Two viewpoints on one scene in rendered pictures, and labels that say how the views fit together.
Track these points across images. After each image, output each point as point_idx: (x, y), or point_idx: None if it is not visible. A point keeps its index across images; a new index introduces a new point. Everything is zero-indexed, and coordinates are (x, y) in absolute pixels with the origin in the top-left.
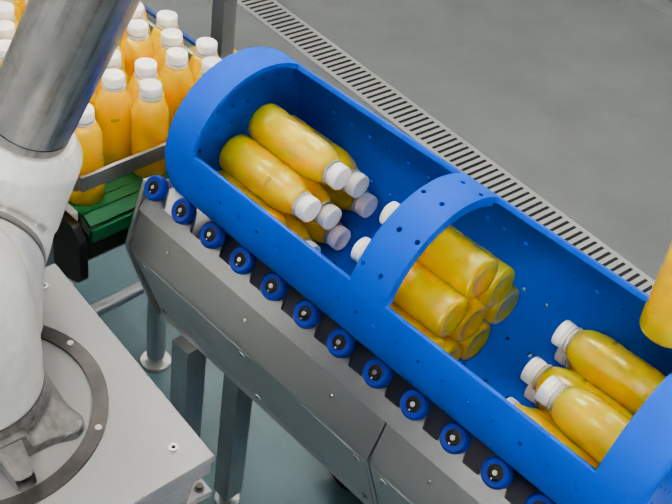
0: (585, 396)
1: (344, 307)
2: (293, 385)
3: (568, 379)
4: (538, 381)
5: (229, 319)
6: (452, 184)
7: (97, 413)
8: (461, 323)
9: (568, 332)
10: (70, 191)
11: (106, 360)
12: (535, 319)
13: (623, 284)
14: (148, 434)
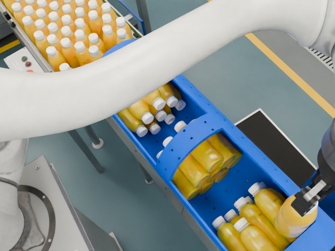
0: (253, 234)
1: (157, 172)
2: (154, 179)
3: (251, 214)
4: (240, 210)
5: (131, 148)
6: (199, 124)
7: (50, 233)
8: (209, 179)
9: (254, 190)
10: (18, 156)
11: (56, 205)
12: (249, 166)
13: (276, 183)
14: (68, 243)
